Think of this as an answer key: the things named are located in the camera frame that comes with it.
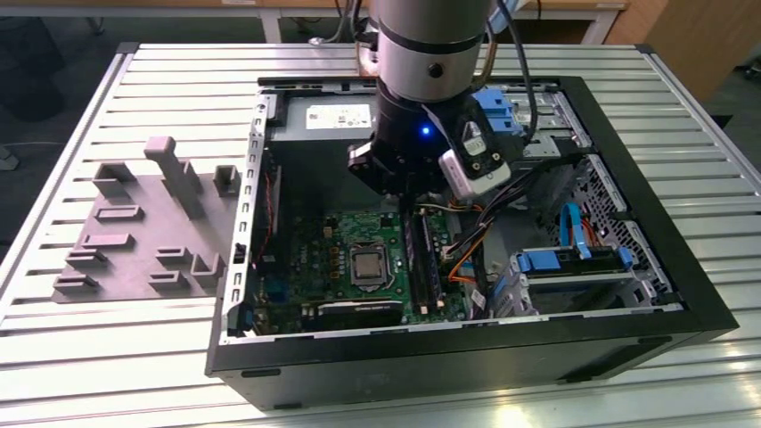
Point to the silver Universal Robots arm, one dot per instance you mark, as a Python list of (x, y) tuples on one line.
[(427, 44)]

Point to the installed RAM stick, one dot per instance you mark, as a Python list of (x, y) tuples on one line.
[(433, 258)]

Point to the blue plastic drive latch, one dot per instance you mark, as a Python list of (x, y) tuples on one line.
[(495, 100)]

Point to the grey power supply unit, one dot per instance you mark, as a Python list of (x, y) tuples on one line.
[(309, 169)]

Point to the CPU socket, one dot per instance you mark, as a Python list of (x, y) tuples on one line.
[(369, 249)]

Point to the green motherboard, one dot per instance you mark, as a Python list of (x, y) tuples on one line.
[(314, 232)]

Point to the silver drive cage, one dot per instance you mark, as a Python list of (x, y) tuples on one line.
[(561, 116)]

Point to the silver CPU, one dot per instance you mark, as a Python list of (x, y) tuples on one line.
[(367, 266)]

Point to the hard disk in blue carrier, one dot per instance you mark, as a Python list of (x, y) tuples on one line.
[(541, 260)]

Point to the black graphics card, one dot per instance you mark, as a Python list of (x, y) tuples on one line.
[(355, 312)]

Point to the white framed wooden desk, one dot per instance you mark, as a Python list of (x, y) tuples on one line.
[(594, 17)]

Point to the grey parts rack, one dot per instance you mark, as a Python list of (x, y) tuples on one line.
[(148, 209)]

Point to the blue connector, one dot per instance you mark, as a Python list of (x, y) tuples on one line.
[(245, 318)]

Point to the wooden cabinet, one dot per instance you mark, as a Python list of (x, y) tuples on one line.
[(701, 44)]

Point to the black open PC case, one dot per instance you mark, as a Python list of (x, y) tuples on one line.
[(415, 374)]

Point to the black camera bracket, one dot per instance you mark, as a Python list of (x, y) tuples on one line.
[(451, 116)]

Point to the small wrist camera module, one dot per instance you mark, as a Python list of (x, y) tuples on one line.
[(359, 160)]

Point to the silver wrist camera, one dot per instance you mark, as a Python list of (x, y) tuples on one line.
[(469, 183)]

